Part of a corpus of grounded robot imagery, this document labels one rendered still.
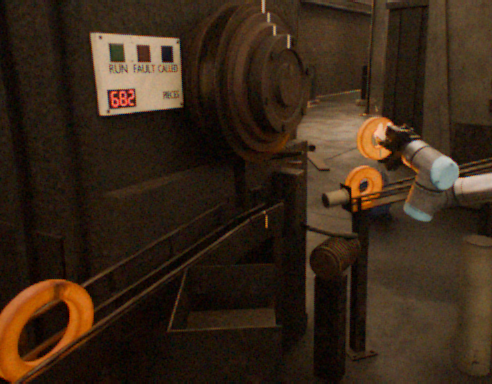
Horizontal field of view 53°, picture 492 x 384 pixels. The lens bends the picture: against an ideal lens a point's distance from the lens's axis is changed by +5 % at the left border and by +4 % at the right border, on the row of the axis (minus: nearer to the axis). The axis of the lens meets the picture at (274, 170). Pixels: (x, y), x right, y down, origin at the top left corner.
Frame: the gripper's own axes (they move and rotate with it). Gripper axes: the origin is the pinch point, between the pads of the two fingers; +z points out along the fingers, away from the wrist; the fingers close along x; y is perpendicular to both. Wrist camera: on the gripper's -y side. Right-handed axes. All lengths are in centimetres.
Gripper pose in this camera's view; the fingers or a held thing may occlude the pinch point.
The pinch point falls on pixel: (377, 133)
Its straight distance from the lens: 177.9
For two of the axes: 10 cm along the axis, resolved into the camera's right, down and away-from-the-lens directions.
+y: 1.0, -8.8, -4.7
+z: -3.8, -4.7, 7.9
